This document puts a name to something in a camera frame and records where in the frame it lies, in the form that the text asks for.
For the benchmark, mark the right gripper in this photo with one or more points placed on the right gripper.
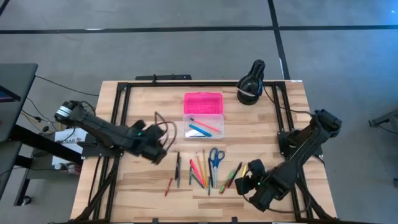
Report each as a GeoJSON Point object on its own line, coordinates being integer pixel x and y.
{"type": "Point", "coordinates": [261, 189]}

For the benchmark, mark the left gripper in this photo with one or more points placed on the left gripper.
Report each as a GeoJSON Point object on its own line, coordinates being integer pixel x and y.
{"type": "Point", "coordinates": [149, 147]}

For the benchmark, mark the red marker pen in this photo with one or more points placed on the red marker pen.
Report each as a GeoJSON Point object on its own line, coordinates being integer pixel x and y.
{"type": "Point", "coordinates": [230, 183]}

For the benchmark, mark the black pen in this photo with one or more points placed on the black pen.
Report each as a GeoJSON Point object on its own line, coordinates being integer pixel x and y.
{"type": "Point", "coordinates": [177, 165]}
{"type": "Point", "coordinates": [237, 169]}
{"type": "Point", "coordinates": [211, 172]}

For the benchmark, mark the green mechanical pencil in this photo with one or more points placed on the green mechanical pencil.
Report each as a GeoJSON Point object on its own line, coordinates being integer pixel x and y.
{"type": "Point", "coordinates": [227, 183]}

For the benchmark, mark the dark green crayon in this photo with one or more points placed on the dark green crayon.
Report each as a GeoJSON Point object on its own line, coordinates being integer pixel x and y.
{"type": "Point", "coordinates": [208, 190]}
{"type": "Point", "coordinates": [199, 182]}

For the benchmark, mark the yellow pencil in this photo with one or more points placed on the yellow pencil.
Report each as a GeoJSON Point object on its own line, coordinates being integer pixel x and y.
{"type": "Point", "coordinates": [205, 165]}

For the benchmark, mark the orange pencil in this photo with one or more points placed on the orange pencil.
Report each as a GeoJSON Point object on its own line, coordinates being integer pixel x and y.
{"type": "Point", "coordinates": [200, 169]}

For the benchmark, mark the dark green marker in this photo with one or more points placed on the dark green marker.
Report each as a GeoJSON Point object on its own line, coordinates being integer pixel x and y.
{"type": "Point", "coordinates": [190, 175]}

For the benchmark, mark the red pencil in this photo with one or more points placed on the red pencil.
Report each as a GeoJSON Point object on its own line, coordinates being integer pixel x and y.
{"type": "Point", "coordinates": [168, 187]}

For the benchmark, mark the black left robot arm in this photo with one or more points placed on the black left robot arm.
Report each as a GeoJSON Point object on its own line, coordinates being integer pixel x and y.
{"type": "Point", "coordinates": [99, 130]}

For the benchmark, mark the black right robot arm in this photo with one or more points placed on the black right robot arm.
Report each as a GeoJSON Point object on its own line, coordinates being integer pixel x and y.
{"type": "Point", "coordinates": [304, 146]}

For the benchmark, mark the pink-lidded clear supply box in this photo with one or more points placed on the pink-lidded clear supply box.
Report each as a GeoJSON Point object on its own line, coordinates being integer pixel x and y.
{"type": "Point", "coordinates": [203, 104]}

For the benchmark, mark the black mounting bar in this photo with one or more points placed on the black mounting bar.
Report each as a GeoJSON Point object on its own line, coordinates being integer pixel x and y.
{"type": "Point", "coordinates": [168, 77]}

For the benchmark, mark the black desk lamp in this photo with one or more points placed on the black desk lamp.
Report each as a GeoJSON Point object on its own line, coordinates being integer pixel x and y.
{"type": "Point", "coordinates": [248, 88]}

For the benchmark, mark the black desk base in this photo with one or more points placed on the black desk base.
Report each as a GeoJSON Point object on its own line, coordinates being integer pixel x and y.
{"type": "Point", "coordinates": [34, 140]}

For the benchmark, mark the dark gray desk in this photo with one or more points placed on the dark gray desk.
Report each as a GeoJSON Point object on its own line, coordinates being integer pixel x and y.
{"type": "Point", "coordinates": [18, 77]}

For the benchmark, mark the gray metal stand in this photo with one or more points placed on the gray metal stand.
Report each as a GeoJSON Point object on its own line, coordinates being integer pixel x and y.
{"type": "Point", "coordinates": [384, 119]}

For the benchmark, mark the laptop with blue screen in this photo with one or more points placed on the laptop with blue screen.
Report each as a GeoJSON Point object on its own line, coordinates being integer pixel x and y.
{"type": "Point", "coordinates": [6, 96]}

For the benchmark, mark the black aluminium table frame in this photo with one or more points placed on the black aluminium table frame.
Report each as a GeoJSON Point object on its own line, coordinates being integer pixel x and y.
{"type": "Point", "coordinates": [199, 84]}

